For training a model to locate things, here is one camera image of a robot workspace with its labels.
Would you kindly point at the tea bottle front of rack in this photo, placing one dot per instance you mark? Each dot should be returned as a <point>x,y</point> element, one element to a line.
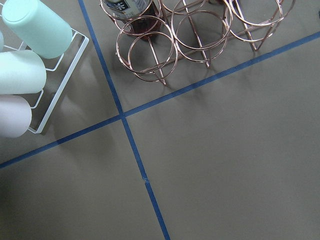
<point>140,15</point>

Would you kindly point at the mint green cup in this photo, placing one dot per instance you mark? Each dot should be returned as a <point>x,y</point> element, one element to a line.
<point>45,32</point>

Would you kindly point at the pale white-green cup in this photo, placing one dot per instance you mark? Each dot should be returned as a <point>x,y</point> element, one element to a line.
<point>21,72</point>

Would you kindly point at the copper wire bottle rack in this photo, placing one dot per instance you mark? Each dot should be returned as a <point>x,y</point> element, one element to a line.
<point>198,31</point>

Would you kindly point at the white wire cup rack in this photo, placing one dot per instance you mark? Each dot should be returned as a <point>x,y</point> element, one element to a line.
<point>58,72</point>

